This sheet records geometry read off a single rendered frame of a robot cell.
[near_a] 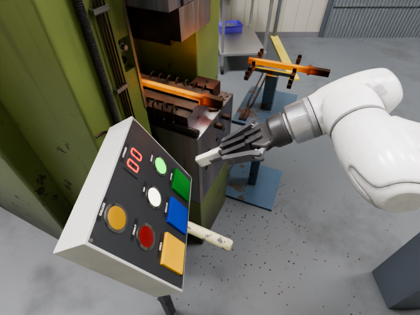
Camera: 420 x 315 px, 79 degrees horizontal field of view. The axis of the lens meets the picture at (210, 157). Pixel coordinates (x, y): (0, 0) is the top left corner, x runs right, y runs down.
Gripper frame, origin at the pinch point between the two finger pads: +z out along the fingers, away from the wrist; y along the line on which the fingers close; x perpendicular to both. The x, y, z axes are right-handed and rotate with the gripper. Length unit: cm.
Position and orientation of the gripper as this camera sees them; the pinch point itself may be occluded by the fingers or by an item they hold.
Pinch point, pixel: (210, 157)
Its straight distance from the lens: 64.4
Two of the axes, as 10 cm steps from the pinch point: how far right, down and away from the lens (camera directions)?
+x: -5.0, -6.1, -6.2
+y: 0.1, -7.2, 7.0
